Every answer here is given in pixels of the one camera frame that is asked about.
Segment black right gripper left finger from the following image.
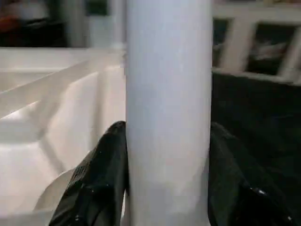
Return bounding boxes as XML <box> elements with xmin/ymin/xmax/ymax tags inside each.
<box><xmin>49</xmin><ymin>121</ymin><xmax>130</xmax><ymax>226</ymax></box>

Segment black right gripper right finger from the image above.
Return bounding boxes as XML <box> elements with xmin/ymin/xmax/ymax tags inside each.
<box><xmin>207</xmin><ymin>122</ymin><xmax>294</xmax><ymax>226</ymax></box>

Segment white plastic table top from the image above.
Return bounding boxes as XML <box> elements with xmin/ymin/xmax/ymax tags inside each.
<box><xmin>0</xmin><ymin>45</ymin><xmax>130</xmax><ymax>226</ymax></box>

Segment white glass door cabinet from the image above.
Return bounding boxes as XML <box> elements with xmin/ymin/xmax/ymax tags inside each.
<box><xmin>212</xmin><ymin>2</ymin><xmax>301</xmax><ymax>85</ymax></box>

